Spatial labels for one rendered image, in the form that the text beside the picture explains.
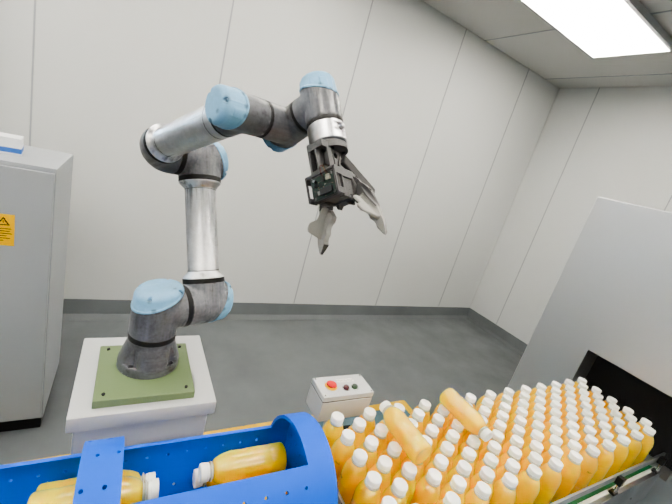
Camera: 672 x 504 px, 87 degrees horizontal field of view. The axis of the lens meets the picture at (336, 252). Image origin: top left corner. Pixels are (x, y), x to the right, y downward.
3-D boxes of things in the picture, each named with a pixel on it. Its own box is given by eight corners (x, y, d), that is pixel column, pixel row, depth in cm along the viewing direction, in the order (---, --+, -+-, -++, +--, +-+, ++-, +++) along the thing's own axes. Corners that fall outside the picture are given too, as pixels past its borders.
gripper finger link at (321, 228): (296, 247, 70) (310, 203, 68) (315, 249, 74) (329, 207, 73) (307, 253, 68) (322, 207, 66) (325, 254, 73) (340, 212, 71)
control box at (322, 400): (305, 401, 125) (312, 376, 122) (352, 395, 135) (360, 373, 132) (316, 422, 116) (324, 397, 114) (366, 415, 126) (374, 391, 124)
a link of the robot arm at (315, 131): (322, 142, 76) (353, 125, 71) (326, 161, 75) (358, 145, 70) (299, 130, 70) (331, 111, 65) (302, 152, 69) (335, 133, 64)
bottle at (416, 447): (426, 443, 95) (388, 396, 111) (409, 463, 95) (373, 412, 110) (437, 450, 99) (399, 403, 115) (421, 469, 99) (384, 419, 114)
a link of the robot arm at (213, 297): (169, 325, 102) (162, 136, 101) (216, 316, 113) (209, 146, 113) (190, 330, 94) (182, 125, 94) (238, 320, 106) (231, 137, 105)
